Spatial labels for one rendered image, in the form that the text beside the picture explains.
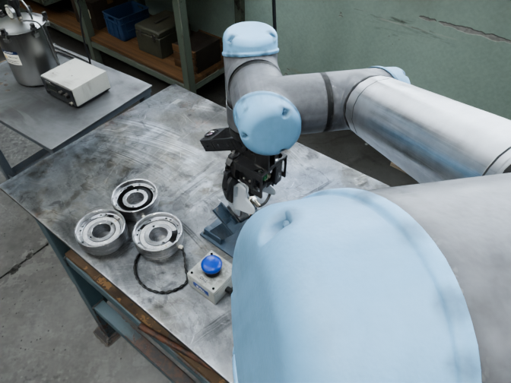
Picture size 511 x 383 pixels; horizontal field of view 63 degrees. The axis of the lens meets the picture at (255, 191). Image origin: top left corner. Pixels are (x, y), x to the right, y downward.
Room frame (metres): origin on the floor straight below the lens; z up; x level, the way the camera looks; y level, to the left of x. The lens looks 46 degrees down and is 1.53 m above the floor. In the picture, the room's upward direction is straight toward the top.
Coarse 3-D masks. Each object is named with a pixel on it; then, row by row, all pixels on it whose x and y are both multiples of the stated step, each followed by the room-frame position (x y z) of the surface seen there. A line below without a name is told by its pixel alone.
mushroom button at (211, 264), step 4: (208, 256) 0.46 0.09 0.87; (212, 256) 0.46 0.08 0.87; (216, 256) 0.46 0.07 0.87; (204, 260) 0.45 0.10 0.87; (208, 260) 0.45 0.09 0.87; (212, 260) 0.45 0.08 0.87; (216, 260) 0.45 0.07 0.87; (220, 260) 0.45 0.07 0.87; (204, 264) 0.44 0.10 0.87; (208, 264) 0.44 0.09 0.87; (212, 264) 0.44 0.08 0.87; (216, 264) 0.44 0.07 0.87; (220, 264) 0.44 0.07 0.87; (204, 268) 0.43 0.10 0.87; (208, 268) 0.43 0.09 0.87; (212, 268) 0.43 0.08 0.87; (216, 268) 0.43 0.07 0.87; (220, 268) 0.43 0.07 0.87; (208, 272) 0.42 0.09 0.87; (212, 272) 0.42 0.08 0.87; (216, 272) 0.43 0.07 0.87
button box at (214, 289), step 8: (200, 264) 0.46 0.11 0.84; (224, 264) 0.46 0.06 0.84; (232, 264) 0.46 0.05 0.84; (192, 272) 0.44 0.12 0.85; (200, 272) 0.44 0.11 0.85; (224, 272) 0.44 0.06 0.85; (192, 280) 0.43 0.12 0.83; (200, 280) 0.42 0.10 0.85; (208, 280) 0.42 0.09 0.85; (216, 280) 0.42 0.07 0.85; (224, 280) 0.42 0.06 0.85; (200, 288) 0.42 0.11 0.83; (208, 288) 0.41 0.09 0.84; (216, 288) 0.41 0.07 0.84; (224, 288) 0.42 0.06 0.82; (208, 296) 0.40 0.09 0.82; (216, 296) 0.40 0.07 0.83
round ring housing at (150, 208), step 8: (120, 184) 0.68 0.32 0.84; (128, 184) 0.69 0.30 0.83; (136, 184) 0.70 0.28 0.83; (144, 184) 0.70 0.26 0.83; (152, 184) 0.68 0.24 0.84; (120, 192) 0.67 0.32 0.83; (128, 192) 0.67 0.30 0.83; (136, 192) 0.67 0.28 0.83; (144, 192) 0.67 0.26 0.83; (112, 200) 0.63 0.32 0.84; (128, 200) 0.65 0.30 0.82; (136, 200) 0.67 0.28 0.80; (144, 200) 0.64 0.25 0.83; (152, 200) 0.64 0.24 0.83; (120, 208) 0.62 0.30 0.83; (144, 208) 0.61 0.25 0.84; (152, 208) 0.62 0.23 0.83; (128, 216) 0.60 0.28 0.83; (136, 216) 0.60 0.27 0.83
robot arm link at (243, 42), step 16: (224, 32) 0.54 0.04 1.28; (240, 32) 0.53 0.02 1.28; (256, 32) 0.53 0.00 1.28; (272, 32) 0.53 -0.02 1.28; (224, 48) 0.52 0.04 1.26; (240, 48) 0.50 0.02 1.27; (256, 48) 0.50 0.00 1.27; (272, 48) 0.51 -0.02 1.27; (224, 64) 0.52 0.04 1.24; (240, 64) 0.49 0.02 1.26
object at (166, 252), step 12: (156, 216) 0.59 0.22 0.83; (168, 216) 0.59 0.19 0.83; (156, 228) 0.56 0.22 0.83; (168, 228) 0.56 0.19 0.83; (180, 228) 0.56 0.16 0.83; (168, 240) 0.53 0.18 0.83; (180, 240) 0.53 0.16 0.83; (144, 252) 0.50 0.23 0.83; (156, 252) 0.49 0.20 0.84; (168, 252) 0.50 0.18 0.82
